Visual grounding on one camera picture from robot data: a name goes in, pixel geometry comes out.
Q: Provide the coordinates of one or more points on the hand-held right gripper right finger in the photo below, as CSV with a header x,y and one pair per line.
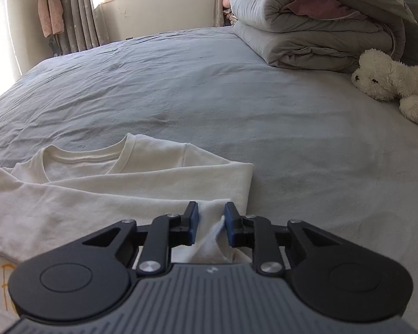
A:
x,y
229,224

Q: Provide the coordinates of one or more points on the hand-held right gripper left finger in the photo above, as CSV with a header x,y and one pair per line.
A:
x,y
194,222

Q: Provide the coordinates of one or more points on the white printed sweatshirt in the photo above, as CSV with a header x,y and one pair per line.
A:
x,y
90,195

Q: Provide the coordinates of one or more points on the grey bed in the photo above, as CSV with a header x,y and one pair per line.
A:
x,y
195,94

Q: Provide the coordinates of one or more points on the folded grey quilt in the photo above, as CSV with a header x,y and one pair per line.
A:
x,y
282,41

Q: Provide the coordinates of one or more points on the striped cloth pile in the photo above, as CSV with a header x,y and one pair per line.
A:
x,y
229,17

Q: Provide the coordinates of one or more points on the white plush toy dog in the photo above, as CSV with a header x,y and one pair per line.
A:
x,y
383,73

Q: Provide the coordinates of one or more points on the light pink pillow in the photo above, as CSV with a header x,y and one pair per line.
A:
x,y
226,1

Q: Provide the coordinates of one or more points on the dark hanging bag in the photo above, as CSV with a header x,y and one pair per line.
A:
x,y
54,45

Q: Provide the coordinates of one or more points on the pink hanging jacket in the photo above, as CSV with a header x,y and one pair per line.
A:
x,y
50,10

